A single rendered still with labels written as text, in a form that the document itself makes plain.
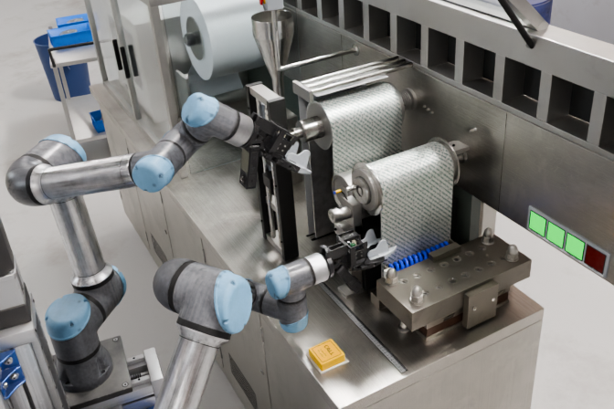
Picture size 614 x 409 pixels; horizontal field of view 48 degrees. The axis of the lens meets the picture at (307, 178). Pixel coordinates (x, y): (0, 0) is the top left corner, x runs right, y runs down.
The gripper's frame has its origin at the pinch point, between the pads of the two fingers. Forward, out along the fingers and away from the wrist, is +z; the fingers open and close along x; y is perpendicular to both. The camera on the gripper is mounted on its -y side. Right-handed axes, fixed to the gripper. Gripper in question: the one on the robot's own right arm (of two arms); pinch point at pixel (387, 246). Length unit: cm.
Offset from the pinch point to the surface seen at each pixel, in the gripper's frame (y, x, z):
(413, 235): 0.7, -0.2, 8.4
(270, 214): -7.6, 43.4, -14.7
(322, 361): -16.5, -12.7, -28.6
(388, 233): 4.5, -0.2, 0.2
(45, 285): -109, 196, -82
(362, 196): 14.5, 5.6, -4.1
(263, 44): 36, 75, 3
